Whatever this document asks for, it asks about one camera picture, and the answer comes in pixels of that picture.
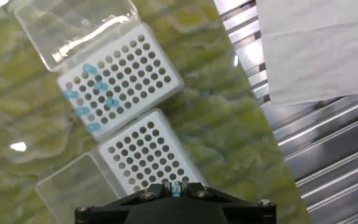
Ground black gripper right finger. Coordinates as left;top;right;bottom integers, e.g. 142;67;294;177
183;182;278;224

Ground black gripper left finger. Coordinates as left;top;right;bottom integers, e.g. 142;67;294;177
75;182;171;224

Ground white pipette tip holder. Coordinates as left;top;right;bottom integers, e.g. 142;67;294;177
13;0;185;142
34;108;209;224

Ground green marble pattern mat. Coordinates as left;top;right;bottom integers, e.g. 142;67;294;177
0;0;313;224

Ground white paper sheet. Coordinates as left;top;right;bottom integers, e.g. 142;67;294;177
255;0;358;106

